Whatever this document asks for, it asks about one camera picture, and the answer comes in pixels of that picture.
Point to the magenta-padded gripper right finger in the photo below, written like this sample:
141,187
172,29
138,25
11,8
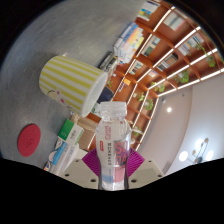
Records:
148,171

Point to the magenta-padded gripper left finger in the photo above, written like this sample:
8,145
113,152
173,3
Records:
78,171

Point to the clear plastic drink bottle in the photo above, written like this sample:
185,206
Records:
113,143

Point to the green and white box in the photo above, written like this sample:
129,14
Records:
70,131

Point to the branched ceiling lamp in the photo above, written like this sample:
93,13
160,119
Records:
198,151

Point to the flat round red coaster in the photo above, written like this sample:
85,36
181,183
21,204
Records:
29,140

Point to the recessed ceiling spotlight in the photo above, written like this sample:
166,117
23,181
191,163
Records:
169,109

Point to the dark blue chair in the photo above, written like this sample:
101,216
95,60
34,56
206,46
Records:
106,95

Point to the yellow striped white mug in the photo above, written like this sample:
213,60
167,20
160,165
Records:
70,83

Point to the dark flat book stack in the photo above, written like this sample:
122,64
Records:
108,61

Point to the colourful book stack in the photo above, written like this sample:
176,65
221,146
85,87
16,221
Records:
130,43

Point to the wooden wall shelf unit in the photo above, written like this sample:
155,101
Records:
146,63

